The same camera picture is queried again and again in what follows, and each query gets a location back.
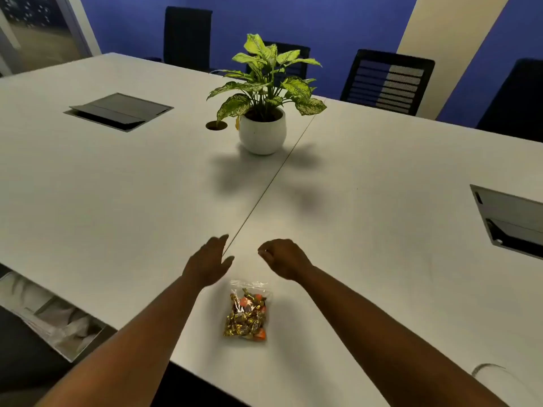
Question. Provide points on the person's left hand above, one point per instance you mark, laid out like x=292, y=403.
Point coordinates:
x=208, y=262

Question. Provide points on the person's right hand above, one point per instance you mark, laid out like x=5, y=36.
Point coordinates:
x=286, y=258

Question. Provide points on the clear plastic zip bag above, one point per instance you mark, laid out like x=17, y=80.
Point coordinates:
x=248, y=288

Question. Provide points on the pile of gold candies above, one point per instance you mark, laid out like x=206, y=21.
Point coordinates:
x=246, y=317

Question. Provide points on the person's left forearm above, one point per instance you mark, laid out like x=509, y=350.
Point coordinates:
x=140, y=347

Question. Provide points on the person's right forearm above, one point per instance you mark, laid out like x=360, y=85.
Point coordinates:
x=382, y=343

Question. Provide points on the white table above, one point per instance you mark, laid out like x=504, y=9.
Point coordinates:
x=382, y=186

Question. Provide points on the white round plant pot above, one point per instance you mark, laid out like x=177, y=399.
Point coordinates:
x=262, y=137

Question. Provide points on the green speckled leafy plant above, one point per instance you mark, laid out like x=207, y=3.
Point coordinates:
x=263, y=80

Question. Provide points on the black slatted mesh office chair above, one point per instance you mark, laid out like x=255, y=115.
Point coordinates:
x=386, y=82

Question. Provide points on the glass door with grey frame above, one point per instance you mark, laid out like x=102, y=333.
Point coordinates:
x=42, y=33

